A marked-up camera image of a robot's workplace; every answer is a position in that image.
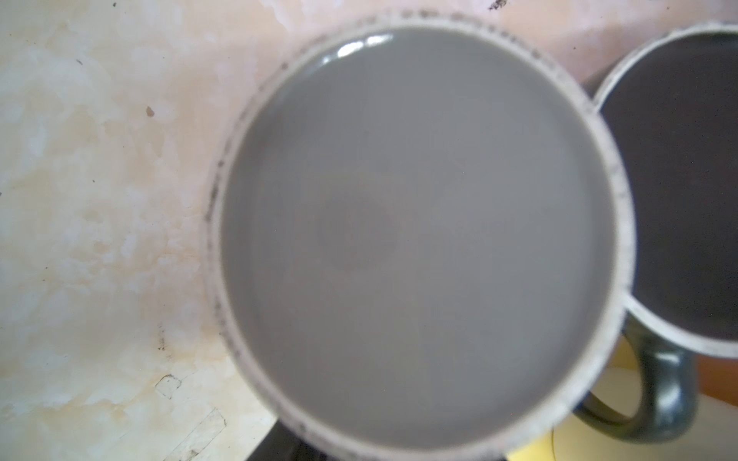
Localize orange speckled mug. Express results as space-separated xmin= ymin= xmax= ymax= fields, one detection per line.
xmin=697 ymin=355 xmax=738 ymax=406

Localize yellow plastic tray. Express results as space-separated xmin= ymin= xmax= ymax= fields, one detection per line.
xmin=507 ymin=336 xmax=637 ymax=461

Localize black mug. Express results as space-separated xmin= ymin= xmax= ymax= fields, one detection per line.
xmin=575 ymin=22 xmax=737 ymax=444

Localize white ribbed mug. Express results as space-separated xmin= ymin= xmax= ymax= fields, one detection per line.
xmin=550 ymin=368 xmax=738 ymax=461

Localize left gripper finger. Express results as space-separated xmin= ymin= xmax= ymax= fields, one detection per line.
xmin=247 ymin=421 xmax=336 ymax=461

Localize grey mug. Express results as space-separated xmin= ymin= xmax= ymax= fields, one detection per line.
xmin=203 ymin=10 xmax=635 ymax=460

